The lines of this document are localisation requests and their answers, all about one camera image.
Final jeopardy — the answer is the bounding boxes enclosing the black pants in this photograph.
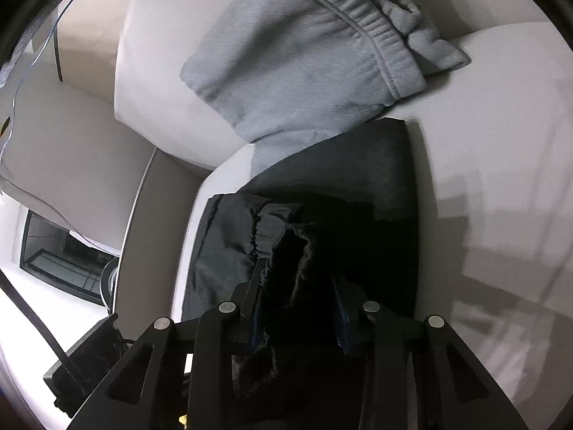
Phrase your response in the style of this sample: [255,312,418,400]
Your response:
[181,116,420,413]

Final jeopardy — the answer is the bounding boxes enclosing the black framed panel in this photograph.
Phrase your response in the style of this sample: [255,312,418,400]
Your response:
[20,208,121,306]

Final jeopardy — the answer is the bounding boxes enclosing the blue cable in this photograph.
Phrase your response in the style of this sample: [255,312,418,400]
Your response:
[0,0,92,252]

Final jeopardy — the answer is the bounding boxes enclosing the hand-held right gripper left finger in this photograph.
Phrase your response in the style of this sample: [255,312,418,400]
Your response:
[67,256,270,430]

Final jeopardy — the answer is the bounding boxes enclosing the light grey sofa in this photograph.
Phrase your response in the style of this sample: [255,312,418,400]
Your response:
[0,0,573,430]

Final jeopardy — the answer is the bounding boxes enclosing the black wall cable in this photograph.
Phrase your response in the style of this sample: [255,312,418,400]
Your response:
[52,31,64,83]

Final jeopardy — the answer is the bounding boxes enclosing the grey sweatpants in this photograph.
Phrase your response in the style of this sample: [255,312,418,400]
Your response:
[179,0,472,176]

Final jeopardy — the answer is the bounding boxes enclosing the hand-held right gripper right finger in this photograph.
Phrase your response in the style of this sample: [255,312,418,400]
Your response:
[331,274,529,430]

